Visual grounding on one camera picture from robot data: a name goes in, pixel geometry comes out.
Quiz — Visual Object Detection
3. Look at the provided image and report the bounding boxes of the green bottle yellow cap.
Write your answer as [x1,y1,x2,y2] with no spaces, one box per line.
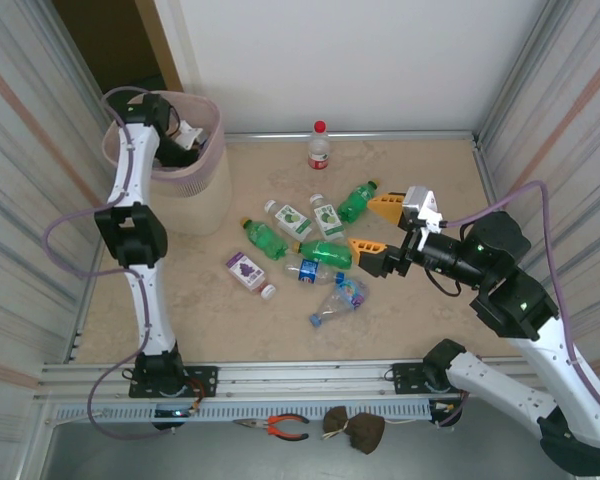
[292,238,356,274]
[240,216,290,262]
[336,178,381,224]

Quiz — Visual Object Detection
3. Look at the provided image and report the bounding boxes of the bottle colourful label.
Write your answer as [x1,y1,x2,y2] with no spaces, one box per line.
[308,277,370,327]

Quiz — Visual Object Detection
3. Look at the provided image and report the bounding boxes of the clear bottle dark blue label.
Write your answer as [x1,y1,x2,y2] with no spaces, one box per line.
[283,257,346,287]

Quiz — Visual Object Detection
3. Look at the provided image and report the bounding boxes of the clear bottle red cap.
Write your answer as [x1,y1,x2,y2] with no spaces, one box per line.
[307,119,331,171]

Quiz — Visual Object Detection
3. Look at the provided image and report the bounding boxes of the clear bottle lime label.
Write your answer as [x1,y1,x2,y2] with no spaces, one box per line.
[263,199,314,240]
[308,193,346,242]

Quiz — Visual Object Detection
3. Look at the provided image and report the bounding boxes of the purple grape label bottle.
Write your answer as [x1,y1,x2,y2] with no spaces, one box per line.
[224,251,277,301]

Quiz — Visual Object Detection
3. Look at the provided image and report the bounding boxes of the beige bin with pink liner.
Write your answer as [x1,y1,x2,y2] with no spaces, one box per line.
[102,91,234,237]

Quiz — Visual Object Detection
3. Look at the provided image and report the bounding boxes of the brown wooden door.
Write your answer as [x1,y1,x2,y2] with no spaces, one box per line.
[133,0,185,95]

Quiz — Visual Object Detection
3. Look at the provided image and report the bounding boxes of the brown cloth bundle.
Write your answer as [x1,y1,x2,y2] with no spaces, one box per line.
[322,405,386,456]

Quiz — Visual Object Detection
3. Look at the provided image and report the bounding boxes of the grey metal shelf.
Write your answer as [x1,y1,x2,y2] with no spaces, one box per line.
[19,422,589,480]

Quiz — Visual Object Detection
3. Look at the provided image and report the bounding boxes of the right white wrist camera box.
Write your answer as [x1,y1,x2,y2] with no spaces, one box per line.
[401,185,445,235]

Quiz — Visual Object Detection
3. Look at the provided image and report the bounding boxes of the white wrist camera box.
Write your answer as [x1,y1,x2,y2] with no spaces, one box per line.
[173,121,205,152]
[401,185,445,235]

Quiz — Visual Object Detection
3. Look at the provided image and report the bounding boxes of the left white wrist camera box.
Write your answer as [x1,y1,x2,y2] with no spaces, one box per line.
[173,121,205,152]

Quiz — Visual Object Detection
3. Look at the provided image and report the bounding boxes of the aluminium back frame rail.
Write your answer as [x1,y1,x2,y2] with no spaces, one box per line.
[224,130,479,144]

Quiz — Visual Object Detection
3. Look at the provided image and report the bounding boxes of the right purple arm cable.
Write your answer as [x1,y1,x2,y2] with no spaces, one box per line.
[437,180,600,429]

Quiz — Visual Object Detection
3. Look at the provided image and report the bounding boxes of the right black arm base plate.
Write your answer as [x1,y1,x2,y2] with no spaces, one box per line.
[392,362,484,396]

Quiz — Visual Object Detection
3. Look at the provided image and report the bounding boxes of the aluminium mounting rail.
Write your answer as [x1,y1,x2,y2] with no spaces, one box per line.
[34,355,579,401]

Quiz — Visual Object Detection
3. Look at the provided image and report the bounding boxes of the aluminium corner post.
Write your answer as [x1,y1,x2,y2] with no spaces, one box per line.
[472,0,569,139]

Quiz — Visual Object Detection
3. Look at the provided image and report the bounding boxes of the slotted grey cable duct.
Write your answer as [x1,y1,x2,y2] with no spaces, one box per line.
[54,399,434,424]

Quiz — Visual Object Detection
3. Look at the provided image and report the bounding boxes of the orange handled pliers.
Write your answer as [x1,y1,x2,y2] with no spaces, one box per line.
[232,413,311,442]

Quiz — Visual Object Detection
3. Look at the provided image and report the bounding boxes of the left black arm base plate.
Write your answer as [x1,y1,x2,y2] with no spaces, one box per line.
[128,365,219,399]

